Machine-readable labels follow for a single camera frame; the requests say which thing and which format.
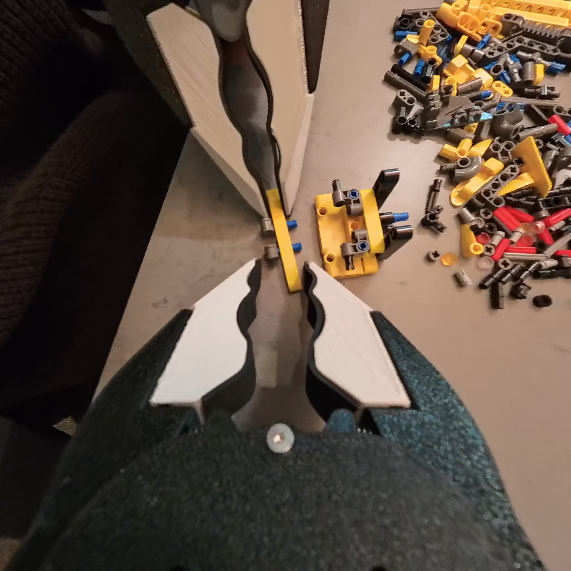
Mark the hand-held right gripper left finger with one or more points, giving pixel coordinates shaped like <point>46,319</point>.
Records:
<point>200,357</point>

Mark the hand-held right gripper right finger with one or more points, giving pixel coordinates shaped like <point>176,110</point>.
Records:
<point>352,352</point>

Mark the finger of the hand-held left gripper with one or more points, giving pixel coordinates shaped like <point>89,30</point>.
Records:
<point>192,80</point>
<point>285,67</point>

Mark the yellow toy brick frame assembly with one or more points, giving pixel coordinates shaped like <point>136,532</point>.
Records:
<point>339,241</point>

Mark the yellow toy beam with pins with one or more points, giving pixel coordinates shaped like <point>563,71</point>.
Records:
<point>285,250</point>

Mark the light grey toy pin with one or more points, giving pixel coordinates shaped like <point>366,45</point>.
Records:
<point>463,277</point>

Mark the clear orange round stud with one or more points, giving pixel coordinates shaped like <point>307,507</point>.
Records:
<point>448,259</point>

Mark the black toy angle connector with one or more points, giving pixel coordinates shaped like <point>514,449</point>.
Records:
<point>435,218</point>

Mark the person's dark knit sweater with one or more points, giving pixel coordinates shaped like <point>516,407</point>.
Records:
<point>67,223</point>

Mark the pile of toy building parts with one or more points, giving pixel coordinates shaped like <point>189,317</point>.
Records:
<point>490,134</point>

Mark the black toy pin connector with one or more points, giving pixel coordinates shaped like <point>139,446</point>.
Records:
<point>542,301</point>

